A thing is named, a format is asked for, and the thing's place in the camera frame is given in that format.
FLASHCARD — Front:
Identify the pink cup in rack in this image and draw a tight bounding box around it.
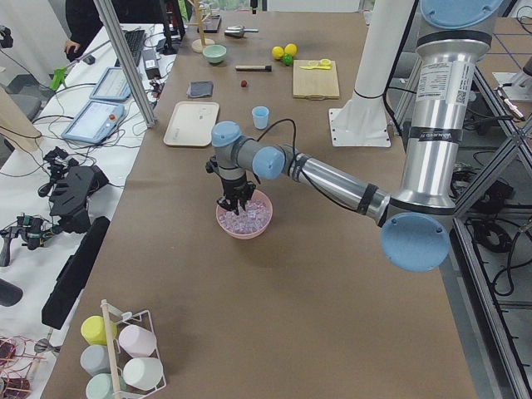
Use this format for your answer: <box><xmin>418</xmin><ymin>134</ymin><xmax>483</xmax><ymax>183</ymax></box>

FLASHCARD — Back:
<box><xmin>118</xmin><ymin>325</ymin><xmax>157</xmax><ymax>357</ymax></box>

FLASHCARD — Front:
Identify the yellow lemon far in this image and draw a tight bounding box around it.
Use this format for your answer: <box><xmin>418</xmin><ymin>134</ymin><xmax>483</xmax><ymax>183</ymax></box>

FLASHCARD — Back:
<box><xmin>283</xmin><ymin>43</ymin><xmax>298</xmax><ymax>57</ymax></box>

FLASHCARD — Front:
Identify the cream rectangular tray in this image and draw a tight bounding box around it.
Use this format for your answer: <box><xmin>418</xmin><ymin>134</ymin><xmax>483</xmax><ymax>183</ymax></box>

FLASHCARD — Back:
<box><xmin>163</xmin><ymin>101</ymin><xmax>219</xmax><ymax>147</ymax></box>

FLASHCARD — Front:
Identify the yellow lemon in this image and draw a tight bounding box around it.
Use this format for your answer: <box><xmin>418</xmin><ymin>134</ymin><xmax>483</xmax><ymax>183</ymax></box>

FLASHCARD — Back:
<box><xmin>283</xmin><ymin>43</ymin><xmax>298</xmax><ymax>57</ymax></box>
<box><xmin>271</xmin><ymin>46</ymin><xmax>284</xmax><ymax>60</ymax></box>

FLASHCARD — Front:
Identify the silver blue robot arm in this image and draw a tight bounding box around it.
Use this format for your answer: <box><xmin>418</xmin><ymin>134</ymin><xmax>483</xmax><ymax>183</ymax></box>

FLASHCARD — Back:
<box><xmin>205</xmin><ymin>1</ymin><xmax>500</xmax><ymax>272</ymax></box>

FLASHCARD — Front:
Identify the mint green bowl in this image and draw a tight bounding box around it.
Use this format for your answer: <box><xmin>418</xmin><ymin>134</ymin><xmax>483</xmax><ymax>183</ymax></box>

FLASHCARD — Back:
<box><xmin>202</xmin><ymin>44</ymin><xmax>227</xmax><ymax>65</ymax></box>

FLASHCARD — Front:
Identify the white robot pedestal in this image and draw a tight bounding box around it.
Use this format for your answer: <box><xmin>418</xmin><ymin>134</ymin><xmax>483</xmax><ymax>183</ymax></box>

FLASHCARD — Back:
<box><xmin>329</xmin><ymin>0</ymin><xmax>418</xmax><ymax>147</ymax></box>

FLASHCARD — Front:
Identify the white wire cup rack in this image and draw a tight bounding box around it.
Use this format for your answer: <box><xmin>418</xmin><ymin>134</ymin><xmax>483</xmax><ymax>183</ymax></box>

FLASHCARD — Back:
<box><xmin>101</xmin><ymin>299</ymin><xmax>167</xmax><ymax>398</ymax></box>

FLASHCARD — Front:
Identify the yellow lemon near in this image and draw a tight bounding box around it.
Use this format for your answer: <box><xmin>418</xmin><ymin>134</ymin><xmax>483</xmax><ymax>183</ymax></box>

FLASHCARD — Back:
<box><xmin>271</xmin><ymin>46</ymin><xmax>284</xmax><ymax>60</ymax></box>

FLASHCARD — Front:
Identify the green lime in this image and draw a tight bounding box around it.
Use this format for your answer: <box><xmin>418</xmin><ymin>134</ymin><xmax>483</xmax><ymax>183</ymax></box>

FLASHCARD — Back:
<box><xmin>282</xmin><ymin>54</ymin><xmax>293</xmax><ymax>67</ymax></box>

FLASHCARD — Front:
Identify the blue teach pendant far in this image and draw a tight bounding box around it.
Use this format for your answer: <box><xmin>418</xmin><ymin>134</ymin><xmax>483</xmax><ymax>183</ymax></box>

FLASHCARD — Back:
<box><xmin>90</xmin><ymin>67</ymin><xmax>131</xmax><ymax>102</ymax></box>

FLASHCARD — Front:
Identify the wooden cup tree stand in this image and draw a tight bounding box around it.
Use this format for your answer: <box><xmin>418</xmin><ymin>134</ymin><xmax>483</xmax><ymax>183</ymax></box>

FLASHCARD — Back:
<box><xmin>187</xmin><ymin>0</ymin><xmax>215</xmax><ymax>53</ymax></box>

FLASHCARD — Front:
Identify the black long box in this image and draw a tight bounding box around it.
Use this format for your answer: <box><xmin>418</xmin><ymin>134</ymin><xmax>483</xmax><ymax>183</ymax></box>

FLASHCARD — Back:
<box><xmin>41</xmin><ymin>216</ymin><xmax>110</xmax><ymax>330</ymax></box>

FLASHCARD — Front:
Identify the aluminium frame post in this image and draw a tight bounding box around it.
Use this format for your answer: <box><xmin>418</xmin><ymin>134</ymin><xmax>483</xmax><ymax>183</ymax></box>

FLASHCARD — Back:
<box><xmin>93</xmin><ymin>0</ymin><xmax>156</xmax><ymax>128</ymax></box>

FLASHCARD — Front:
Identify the light blue plastic cup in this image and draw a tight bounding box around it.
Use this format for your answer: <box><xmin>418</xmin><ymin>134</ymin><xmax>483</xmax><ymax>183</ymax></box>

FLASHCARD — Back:
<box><xmin>252</xmin><ymin>106</ymin><xmax>269</xmax><ymax>130</ymax></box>

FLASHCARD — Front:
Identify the blue teach pendant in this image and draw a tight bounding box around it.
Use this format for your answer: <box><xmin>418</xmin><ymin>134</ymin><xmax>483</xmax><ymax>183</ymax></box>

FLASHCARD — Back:
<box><xmin>62</xmin><ymin>101</ymin><xmax>125</xmax><ymax>144</ymax></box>
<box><xmin>90</xmin><ymin>67</ymin><xmax>131</xmax><ymax>102</ymax></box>

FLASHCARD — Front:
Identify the black framed tray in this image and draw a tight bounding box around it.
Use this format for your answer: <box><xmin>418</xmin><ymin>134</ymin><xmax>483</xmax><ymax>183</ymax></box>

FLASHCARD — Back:
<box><xmin>203</xmin><ymin>16</ymin><xmax>222</xmax><ymax>33</ymax></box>

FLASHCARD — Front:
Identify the blue teach pendant near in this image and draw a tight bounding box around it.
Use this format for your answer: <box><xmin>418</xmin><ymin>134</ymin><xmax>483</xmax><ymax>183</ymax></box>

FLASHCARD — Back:
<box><xmin>62</xmin><ymin>101</ymin><xmax>125</xmax><ymax>144</ymax></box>

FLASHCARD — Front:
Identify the black keyboard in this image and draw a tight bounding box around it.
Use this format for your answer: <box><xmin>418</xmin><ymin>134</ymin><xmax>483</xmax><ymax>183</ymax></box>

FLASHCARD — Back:
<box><xmin>123</xmin><ymin>29</ymin><xmax>145</xmax><ymax>66</ymax></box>

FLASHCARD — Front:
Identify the yellow cup in rack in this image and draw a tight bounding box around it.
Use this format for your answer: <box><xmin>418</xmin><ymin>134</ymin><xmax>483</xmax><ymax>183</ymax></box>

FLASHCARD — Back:
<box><xmin>81</xmin><ymin>315</ymin><xmax>107</xmax><ymax>345</ymax></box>

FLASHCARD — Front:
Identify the pink bowl of ice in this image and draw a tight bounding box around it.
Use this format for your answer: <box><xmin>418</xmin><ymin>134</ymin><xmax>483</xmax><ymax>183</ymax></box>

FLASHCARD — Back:
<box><xmin>215</xmin><ymin>190</ymin><xmax>273</xmax><ymax>239</ymax></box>

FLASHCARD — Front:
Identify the black device on side table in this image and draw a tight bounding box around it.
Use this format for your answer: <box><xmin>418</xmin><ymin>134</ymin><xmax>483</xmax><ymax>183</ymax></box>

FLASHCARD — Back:
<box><xmin>37</xmin><ymin>146</ymin><xmax>109</xmax><ymax>234</ymax></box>

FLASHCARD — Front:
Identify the green cup in rack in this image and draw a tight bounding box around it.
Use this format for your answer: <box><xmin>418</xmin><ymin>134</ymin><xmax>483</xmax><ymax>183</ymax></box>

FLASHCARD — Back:
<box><xmin>85</xmin><ymin>373</ymin><xmax>114</xmax><ymax>399</ymax></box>

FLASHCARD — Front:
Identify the wooden cutting board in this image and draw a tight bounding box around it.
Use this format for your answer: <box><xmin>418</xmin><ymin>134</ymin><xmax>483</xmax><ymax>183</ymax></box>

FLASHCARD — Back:
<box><xmin>293</xmin><ymin>59</ymin><xmax>340</xmax><ymax>100</ymax></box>

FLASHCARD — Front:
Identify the steel ice scoop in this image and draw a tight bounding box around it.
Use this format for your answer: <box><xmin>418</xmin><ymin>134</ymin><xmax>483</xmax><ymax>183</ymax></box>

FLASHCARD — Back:
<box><xmin>224</xmin><ymin>26</ymin><xmax>259</xmax><ymax>38</ymax></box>

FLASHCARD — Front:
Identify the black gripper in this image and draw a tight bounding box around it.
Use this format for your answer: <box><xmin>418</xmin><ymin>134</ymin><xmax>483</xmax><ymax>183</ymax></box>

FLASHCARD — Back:
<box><xmin>205</xmin><ymin>155</ymin><xmax>256</xmax><ymax>215</ymax></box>

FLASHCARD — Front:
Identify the grey cup in rack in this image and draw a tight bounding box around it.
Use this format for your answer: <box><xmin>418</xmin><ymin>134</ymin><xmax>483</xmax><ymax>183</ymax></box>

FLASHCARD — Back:
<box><xmin>80</xmin><ymin>344</ymin><xmax>111</xmax><ymax>377</ymax></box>

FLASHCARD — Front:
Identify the white cup in rack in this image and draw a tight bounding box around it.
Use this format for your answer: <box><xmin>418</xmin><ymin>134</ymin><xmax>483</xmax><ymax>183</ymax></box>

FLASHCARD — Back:
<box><xmin>122</xmin><ymin>357</ymin><xmax>163</xmax><ymax>391</ymax></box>

